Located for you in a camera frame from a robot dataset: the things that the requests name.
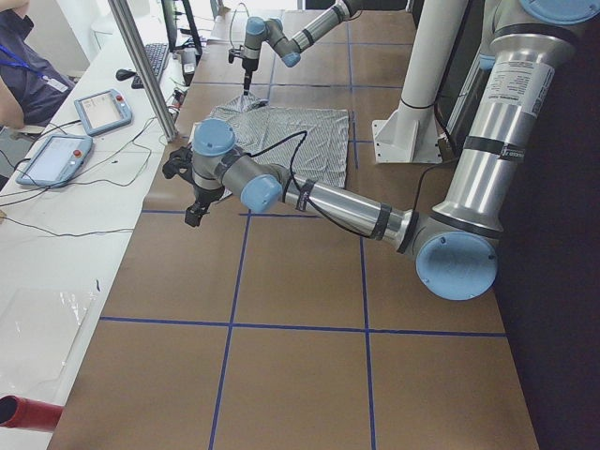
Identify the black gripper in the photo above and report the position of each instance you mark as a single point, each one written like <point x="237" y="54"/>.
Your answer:
<point x="248" y="67"/>
<point x="206" y="194"/>

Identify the navy white striped polo shirt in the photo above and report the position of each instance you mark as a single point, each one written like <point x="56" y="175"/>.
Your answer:
<point x="314" y="142"/>

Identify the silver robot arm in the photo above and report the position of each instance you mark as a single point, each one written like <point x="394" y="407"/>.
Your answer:
<point x="289" y="49"/>
<point x="523" y="42"/>

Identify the black computer keyboard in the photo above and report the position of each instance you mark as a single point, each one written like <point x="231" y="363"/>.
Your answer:
<point x="157" y="55"/>

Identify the black monitor stand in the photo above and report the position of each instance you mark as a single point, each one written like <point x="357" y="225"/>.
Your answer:
<point x="182" y="32"/>

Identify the black computer mouse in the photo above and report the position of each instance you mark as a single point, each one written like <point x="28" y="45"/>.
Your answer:
<point x="123" y="74"/>

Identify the far blue teach pendant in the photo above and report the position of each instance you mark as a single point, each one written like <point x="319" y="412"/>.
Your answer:
<point x="103" y="112"/>

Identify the blue teach pendant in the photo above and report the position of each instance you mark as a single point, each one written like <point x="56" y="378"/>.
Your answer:
<point x="56" y="161"/>
<point x="103" y="112"/>

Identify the near blue teach pendant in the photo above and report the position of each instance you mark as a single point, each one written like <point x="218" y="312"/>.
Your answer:
<point x="56" y="161"/>

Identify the seated person dark shirt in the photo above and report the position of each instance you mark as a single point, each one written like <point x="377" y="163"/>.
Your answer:
<point x="32" y="90"/>

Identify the clear plastic bag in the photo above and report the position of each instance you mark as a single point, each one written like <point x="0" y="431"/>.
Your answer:
<point x="38" y="331"/>

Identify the red cylinder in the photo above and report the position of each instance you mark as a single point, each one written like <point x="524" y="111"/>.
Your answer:
<point x="29" y="414"/>

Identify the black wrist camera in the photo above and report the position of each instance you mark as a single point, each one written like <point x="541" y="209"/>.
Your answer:
<point x="179" y="163"/>
<point x="235" y="53"/>

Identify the aluminium frame post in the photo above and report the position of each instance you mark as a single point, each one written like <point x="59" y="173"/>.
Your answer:
<point x="135" y="47"/>

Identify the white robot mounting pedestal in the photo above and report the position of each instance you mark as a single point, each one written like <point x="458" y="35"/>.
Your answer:
<point x="410" y="134"/>

